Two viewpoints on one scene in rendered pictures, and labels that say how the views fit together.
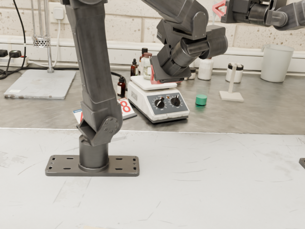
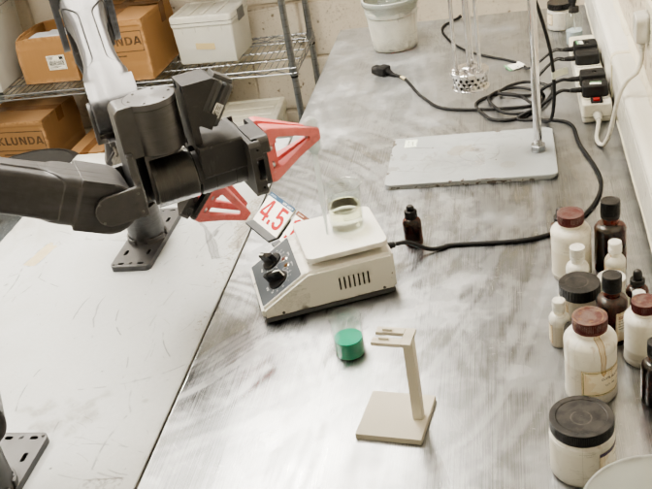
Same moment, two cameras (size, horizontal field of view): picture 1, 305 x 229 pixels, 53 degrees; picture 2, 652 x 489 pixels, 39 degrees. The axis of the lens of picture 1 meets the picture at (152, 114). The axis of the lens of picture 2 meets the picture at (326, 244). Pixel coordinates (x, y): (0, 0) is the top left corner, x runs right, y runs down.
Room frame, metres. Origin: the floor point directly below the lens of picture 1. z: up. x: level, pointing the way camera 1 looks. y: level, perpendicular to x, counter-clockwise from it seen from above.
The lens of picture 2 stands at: (1.37, -1.12, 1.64)
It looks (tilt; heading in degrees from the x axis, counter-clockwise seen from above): 29 degrees down; 111
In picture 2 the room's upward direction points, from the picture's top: 10 degrees counter-clockwise
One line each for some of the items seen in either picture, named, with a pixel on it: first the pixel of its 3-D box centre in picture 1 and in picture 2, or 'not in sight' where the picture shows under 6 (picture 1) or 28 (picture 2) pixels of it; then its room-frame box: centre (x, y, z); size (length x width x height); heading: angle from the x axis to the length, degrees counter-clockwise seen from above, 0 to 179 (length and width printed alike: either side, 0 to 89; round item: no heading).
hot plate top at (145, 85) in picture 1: (153, 81); (339, 233); (0.96, 0.01, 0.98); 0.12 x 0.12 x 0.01; 28
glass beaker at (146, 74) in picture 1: (150, 67); (345, 205); (0.98, 0.02, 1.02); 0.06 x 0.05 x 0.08; 28
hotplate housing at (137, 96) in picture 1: (155, 97); (326, 263); (0.94, -0.01, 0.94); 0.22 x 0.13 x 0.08; 28
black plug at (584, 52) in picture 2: not in sight; (581, 56); (1.27, 0.78, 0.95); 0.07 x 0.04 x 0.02; 7
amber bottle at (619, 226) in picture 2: (144, 60); (609, 234); (1.34, 0.06, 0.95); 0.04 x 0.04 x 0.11
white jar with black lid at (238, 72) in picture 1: (234, 72); (582, 441); (1.32, -0.35, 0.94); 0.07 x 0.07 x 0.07
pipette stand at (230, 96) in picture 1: (233, 81); (390, 376); (1.10, -0.29, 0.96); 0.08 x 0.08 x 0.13; 88
